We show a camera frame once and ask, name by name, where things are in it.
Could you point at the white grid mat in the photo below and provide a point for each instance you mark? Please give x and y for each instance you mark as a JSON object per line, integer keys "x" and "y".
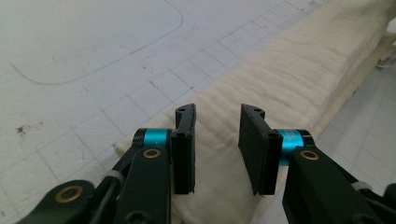
{"x": 77, "y": 56}

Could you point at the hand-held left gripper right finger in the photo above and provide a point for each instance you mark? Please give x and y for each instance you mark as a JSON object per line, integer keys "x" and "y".
{"x": 258, "y": 149}

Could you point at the cream cloth towel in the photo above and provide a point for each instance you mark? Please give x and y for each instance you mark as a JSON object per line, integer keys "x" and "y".
{"x": 280, "y": 87}

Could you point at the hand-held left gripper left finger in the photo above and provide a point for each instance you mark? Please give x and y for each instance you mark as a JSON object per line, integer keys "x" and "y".
{"x": 183, "y": 155}

